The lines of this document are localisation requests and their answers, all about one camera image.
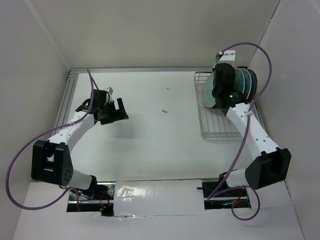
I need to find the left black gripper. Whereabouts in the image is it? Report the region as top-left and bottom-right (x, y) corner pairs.
(100, 97), (129, 125)

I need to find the mint floral plate back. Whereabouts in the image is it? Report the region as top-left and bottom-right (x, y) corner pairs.
(202, 68), (216, 108)

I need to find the black rim beige plate front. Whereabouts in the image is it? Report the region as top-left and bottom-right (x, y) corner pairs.
(234, 69), (238, 91)

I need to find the red teal plate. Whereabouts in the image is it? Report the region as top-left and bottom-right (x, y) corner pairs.
(235, 68), (245, 94)
(240, 68), (252, 99)

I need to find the red teal plate front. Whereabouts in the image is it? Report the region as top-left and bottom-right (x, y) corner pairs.
(240, 68), (252, 99)

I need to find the dark teal plate front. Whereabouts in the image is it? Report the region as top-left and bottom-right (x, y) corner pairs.
(247, 69), (258, 103)

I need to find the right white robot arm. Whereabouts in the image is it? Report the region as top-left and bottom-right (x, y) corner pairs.
(212, 63), (292, 196)

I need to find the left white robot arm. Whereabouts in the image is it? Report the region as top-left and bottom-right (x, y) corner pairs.
(31, 87), (129, 200)

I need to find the white tape sheet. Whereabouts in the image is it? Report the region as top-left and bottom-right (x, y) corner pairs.
(113, 179), (205, 217)

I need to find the metal wire dish rack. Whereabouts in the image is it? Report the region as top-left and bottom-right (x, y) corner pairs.
(193, 71), (263, 140)

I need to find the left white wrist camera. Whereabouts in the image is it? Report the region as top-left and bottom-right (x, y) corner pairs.
(103, 87), (114, 103)

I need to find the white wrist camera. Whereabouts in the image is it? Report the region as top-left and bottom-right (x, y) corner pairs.
(103, 87), (114, 103)
(215, 50), (236, 68)

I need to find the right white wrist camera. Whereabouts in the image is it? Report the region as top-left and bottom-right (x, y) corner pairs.
(215, 50), (236, 68)

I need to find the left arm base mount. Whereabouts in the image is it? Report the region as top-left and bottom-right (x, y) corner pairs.
(66, 181), (116, 217)

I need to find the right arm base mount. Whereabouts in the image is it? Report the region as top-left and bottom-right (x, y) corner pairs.
(196, 181), (251, 210)

